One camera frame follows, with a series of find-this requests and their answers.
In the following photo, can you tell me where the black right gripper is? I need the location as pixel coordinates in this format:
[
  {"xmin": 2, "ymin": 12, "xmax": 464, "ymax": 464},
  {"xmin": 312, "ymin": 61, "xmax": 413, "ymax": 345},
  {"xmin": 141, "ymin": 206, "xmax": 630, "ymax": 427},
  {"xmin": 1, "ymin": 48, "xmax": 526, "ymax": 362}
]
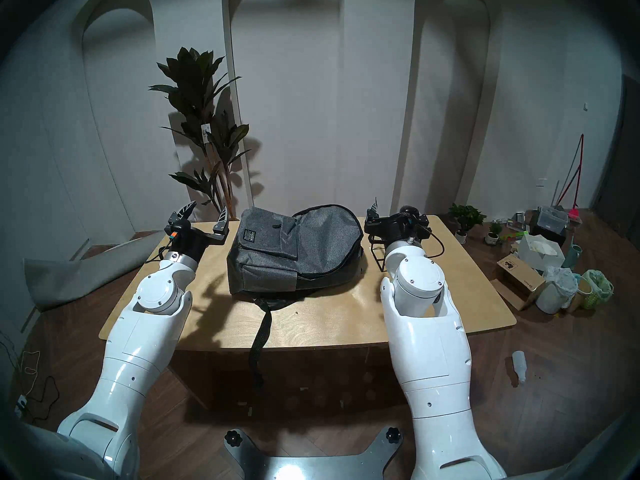
[{"xmin": 364, "ymin": 197, "xmax": 431, "ymax": 245}]

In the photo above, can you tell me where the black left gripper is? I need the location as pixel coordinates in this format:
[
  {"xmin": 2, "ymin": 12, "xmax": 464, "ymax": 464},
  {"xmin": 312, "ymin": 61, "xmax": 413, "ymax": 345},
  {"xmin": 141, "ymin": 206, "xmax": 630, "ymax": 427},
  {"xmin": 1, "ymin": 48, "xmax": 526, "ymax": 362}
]
[{"xmin": 165, "ymin": 200, "xmax": 231, "ymax": 259}]

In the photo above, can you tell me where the grey backpack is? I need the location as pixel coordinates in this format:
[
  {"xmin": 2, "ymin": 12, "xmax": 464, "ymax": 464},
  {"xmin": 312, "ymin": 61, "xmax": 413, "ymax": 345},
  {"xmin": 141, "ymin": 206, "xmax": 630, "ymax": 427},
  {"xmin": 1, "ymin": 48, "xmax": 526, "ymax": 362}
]
[{"xmin": 226, "ymin": 204, "xmax": 365, "ymax": 390}]

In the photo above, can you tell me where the green mesh bag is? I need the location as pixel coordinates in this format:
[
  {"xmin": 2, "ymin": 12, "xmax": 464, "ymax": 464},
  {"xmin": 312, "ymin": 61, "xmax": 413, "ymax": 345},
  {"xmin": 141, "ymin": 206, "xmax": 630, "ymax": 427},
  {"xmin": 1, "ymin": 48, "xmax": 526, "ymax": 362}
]
[{"xmin": 580, "ymin": 269, "xmax": 615, "ymax": 311}]

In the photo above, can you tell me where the bushy small potted plant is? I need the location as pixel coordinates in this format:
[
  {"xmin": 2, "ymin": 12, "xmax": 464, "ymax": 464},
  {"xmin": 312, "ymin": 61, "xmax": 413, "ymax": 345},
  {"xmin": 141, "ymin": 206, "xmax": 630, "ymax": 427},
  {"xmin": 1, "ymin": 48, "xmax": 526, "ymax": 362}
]
[{"xmin": 448, "ymin": 204, "xmax": 487, "ymax": 245}]

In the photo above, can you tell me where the tall leafy potted plant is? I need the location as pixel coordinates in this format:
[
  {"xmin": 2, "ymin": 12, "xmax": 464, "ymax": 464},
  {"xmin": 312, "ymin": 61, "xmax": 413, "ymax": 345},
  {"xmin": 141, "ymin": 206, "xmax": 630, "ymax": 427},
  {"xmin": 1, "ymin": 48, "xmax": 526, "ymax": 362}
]
[{"xmin": 148, "ymin": 47, "xmax": 251, "ymax": 221}]

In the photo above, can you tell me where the brown cardboard box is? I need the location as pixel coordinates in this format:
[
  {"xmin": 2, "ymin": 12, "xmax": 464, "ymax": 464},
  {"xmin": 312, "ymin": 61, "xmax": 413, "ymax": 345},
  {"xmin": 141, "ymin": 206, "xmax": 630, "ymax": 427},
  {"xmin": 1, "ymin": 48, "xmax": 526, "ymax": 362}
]
[{"xmin": 490, "ymin": 254, "xmax": 547, "ymax": 312}]

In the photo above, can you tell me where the black box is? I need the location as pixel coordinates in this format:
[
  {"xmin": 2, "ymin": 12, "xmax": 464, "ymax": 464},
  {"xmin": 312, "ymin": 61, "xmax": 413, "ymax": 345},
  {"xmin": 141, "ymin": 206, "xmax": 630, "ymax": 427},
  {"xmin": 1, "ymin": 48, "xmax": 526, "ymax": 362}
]
[{"xmin": 529, "ymin": 210, "xmax": 566, "ymax": 247}]

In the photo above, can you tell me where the open white box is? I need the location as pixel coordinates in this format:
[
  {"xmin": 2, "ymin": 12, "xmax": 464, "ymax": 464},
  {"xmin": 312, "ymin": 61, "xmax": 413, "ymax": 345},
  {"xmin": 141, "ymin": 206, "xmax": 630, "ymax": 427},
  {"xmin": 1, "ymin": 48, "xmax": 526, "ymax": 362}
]
[{"xmin": 517, "ymin": 233, "xmax": 566, "ymax": 272}]

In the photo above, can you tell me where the clear plastic storage bin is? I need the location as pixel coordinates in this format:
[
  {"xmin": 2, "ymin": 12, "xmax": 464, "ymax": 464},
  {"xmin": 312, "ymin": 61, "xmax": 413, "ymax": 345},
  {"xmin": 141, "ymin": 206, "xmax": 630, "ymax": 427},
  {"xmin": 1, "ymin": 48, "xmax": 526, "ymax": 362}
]
[{"xmin": 537, "ymin": 205, "xmax": 570, "ymax": 235}]

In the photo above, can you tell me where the white bagged trash bin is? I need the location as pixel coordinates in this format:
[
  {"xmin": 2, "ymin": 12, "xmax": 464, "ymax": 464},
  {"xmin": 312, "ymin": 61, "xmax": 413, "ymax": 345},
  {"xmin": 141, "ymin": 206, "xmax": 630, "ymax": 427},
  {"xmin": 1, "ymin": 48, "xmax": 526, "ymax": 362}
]
[{"xmin": 535, "ymin": 266, "xmax": 578, "ymax": 316}]

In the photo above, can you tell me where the dark door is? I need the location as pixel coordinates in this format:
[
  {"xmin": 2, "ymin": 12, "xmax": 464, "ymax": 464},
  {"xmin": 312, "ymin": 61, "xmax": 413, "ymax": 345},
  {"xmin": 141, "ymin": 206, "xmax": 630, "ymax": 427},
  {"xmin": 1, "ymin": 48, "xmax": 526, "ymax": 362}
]
[{"xmin": 592, "ymin": 74, "xmax": 640, "ymax": 245}]

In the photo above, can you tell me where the black wire book stand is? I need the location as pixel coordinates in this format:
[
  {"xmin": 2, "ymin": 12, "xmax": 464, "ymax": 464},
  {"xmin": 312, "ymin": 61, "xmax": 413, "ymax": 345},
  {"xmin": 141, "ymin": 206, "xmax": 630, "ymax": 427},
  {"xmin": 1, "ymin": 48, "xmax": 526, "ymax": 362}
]
[{"xmin": 370, "ymin": 231, "xmax": 396, "ymax": 273}]

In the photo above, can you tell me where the red handled broom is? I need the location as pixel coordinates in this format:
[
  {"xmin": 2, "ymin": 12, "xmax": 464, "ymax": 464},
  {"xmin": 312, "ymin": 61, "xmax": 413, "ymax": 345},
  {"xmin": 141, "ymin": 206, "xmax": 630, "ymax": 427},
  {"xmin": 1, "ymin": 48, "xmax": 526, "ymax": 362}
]
[{"xmin": 555, "ymin": 133, "xmax": 586, "ymax": 210}]

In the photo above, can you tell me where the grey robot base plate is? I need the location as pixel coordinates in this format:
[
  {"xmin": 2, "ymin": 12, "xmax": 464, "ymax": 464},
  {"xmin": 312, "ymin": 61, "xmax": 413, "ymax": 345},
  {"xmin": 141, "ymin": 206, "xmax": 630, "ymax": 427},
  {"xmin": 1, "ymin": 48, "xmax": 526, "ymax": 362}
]
[{"xmin": 223, "ymin": 426, "xmax": 416, "ymax": 480}]

